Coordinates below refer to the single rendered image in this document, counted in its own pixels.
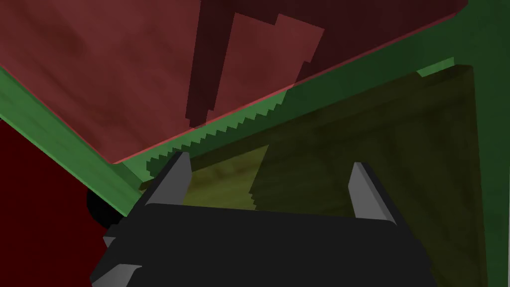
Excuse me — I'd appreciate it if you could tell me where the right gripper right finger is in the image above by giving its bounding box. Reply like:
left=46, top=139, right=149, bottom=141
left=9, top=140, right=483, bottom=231
left=348, top=161, right=398, bottom=227

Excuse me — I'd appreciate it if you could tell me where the black round knob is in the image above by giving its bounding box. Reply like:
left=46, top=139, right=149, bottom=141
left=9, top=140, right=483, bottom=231
left=85, top=189, right=125, bottom=229

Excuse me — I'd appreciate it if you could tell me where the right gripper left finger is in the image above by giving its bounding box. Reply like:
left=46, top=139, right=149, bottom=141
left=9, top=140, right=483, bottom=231
left=144, top=151, right=193, bottom=207

